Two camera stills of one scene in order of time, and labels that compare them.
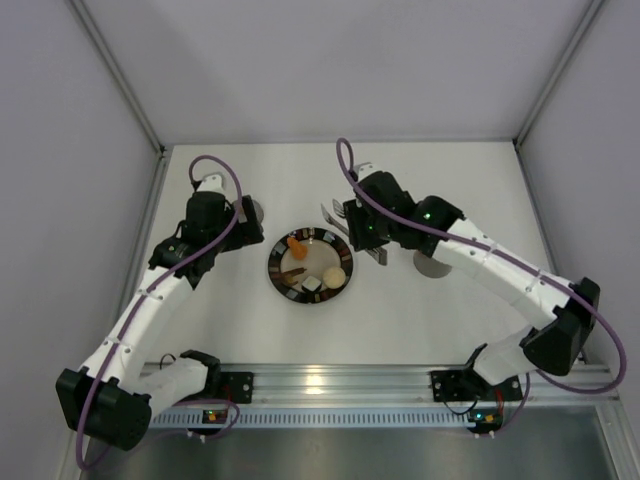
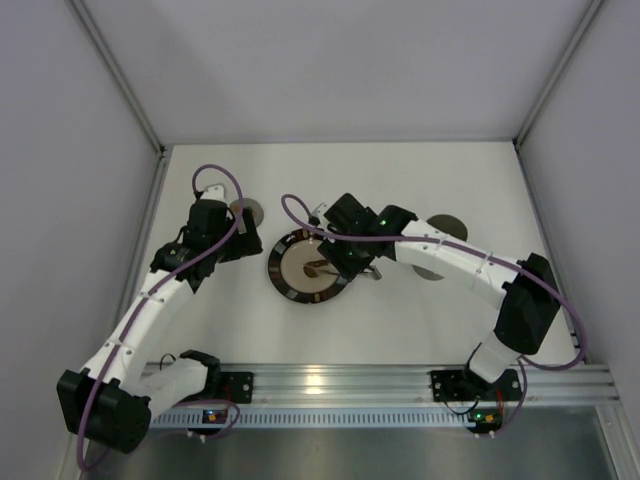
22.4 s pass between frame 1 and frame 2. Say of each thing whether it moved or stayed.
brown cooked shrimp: moved
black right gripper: moved
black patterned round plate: stayed
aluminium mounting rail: stayed
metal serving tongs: moved
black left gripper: stayed
